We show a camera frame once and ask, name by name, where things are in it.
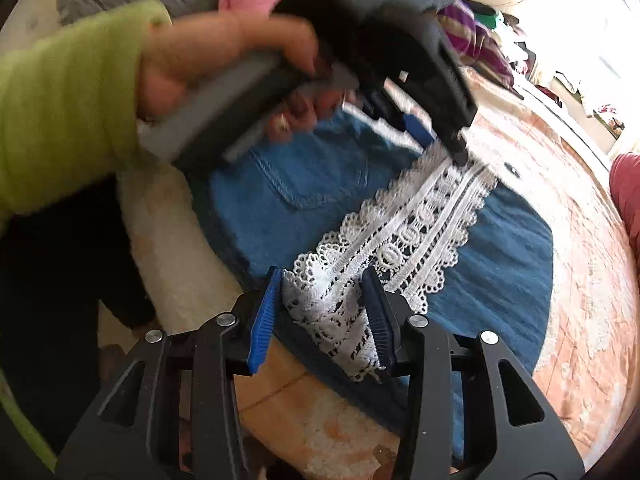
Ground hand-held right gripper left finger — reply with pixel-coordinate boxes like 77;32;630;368
56;266;282;480

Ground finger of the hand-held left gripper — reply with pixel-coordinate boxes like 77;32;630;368
356;89;437;147
406;16;477;167

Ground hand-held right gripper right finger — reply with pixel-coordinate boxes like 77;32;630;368
360;266;586;480

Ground blue pants with lace trim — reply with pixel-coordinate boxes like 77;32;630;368
192;105;555;466

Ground person's left forearm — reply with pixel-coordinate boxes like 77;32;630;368
0;0;173;226

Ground person's left hand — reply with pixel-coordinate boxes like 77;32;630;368
135;9;358;144

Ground purple striped cloth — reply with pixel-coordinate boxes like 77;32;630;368
437;0;516;91

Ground pile of folded clothes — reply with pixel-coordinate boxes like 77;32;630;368
460;0;538;81

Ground clothes on window sill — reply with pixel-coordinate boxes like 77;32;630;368
550;72;626;136

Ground peach floral quilt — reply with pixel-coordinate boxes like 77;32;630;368
235;60;638;480

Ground red rolled comforter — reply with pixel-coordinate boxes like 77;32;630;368
609;151;640;251

